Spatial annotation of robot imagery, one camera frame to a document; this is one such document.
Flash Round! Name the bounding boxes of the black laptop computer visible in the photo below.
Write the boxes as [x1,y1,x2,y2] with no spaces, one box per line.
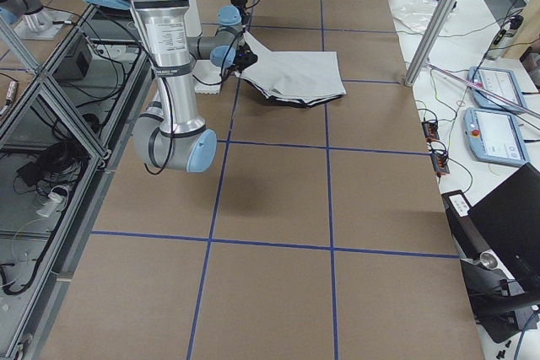
[469,164,539,290]

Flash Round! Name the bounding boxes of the black monitor stand base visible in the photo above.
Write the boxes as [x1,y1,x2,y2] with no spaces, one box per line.
[460,261,539,343]

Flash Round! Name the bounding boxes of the upper blue teach pendant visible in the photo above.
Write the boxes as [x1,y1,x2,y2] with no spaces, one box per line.
[467,67,527,113]

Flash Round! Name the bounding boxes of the blue teach pendant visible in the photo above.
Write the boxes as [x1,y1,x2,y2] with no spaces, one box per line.
[467,67,527,113]
[463,108,530,167]

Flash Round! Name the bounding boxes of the clear plastic sheet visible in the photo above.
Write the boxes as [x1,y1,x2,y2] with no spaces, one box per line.
[391,0,439,34]

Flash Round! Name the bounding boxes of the silver reacher grabber tool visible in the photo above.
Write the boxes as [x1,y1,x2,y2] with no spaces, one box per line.
[426,63,539,118]

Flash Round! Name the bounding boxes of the lower blue teach pendant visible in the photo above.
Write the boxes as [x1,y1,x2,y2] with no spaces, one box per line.
[463,108,530,167]

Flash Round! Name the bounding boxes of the aluminium frame post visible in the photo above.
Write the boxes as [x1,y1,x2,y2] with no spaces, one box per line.
[404,0,456,87]

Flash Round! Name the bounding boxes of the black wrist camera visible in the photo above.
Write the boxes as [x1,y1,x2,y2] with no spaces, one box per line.
[234,42,258,73]

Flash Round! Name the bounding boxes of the white cartoon print t-shirt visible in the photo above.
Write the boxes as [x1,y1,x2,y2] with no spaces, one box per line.
[238,33,346,106]

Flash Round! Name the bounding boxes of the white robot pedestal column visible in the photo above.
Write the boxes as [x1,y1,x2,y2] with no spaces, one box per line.
[185,0,224,94]

